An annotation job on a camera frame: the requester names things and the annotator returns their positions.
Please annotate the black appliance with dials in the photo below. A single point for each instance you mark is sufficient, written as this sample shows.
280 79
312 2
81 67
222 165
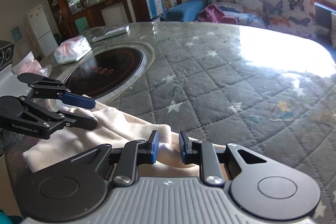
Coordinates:
5 54

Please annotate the pink cloth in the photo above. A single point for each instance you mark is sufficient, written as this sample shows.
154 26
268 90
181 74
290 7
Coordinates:
212 14

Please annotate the blue sofa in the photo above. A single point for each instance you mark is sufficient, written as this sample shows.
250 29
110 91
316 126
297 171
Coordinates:
183 10

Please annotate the white refrigerator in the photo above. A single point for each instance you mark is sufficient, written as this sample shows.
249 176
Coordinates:
42 29

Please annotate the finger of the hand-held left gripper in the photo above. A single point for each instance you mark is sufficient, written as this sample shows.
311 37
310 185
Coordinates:
81 120
78 100

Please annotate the blue white small cabinet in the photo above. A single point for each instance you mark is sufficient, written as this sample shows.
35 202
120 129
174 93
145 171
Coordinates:
155 2

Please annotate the butterfly print cushion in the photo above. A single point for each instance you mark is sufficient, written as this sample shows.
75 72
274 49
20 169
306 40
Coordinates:
291 14
241 6

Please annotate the cream beige garment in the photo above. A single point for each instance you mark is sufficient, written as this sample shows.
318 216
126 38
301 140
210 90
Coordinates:
113 121

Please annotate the white remote control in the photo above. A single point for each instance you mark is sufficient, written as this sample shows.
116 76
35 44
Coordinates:
111 33

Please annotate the white pink tissue pack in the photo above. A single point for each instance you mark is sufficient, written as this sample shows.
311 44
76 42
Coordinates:
72 50

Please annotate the round black induction cooktop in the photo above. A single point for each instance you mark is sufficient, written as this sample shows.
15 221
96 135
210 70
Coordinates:
105 74

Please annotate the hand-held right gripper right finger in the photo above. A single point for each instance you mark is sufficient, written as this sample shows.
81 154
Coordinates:
183 148

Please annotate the pink printed plastic bag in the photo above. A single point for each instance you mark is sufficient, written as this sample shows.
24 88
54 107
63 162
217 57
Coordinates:
31 65

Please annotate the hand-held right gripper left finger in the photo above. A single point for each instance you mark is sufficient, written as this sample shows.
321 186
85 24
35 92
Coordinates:
155 146

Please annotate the dark wooden sideboard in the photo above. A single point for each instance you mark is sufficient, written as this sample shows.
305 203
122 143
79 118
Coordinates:
94 14

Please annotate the grey pillow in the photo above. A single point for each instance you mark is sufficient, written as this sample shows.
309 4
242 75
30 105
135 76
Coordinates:
333 29

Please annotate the grey quilted star tablecloth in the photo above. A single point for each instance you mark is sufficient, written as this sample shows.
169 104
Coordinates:
210 77

